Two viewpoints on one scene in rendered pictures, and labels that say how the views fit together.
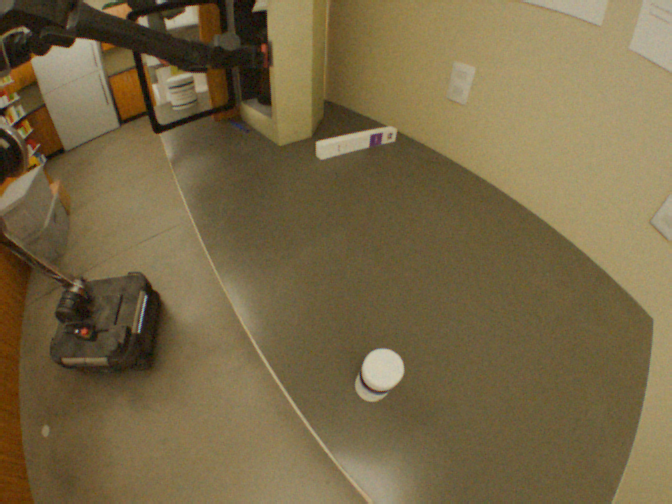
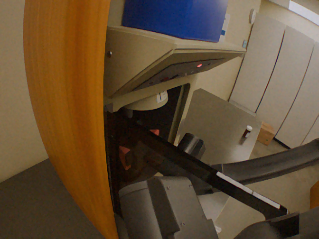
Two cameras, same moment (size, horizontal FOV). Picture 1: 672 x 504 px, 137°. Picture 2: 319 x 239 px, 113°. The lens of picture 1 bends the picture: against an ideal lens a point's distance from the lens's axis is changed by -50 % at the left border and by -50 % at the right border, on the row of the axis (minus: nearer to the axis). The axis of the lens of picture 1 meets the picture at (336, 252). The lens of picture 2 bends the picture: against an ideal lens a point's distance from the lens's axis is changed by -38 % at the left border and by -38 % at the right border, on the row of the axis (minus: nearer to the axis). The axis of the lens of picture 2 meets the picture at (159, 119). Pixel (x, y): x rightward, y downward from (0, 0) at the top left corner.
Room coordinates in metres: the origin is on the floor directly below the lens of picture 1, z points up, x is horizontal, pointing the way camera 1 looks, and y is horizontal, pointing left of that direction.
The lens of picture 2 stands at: (0.91, 0.61, 1.53)
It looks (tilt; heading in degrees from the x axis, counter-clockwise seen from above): 34 degrees down; 254
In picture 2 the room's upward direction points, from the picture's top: 12 degrees clockwise
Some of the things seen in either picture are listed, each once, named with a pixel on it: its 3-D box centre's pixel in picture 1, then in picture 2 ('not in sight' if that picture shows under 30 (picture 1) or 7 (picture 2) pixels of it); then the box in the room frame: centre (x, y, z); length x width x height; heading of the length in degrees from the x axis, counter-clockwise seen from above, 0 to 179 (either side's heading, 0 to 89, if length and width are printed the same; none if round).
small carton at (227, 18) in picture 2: not in sight; (215, 25); (0.74, 0.29, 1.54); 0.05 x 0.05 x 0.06; 57
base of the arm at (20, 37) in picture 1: (25, 44); not in sight; (0.69, 1.09, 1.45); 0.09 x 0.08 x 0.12; 16
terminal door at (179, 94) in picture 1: (185, 63); (165, 221); (0.82, 0.50, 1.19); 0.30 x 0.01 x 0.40; 134
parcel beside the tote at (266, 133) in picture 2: not in sight; (263, 132); (-1.62, -1.06, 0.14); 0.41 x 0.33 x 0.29; 136
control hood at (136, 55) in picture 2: not in sight; (194, 61); (0.78, 0.33, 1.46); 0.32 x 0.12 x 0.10; 40
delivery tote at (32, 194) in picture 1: (25, 203); not in sight; (1.03, 2.63, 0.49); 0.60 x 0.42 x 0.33; 40
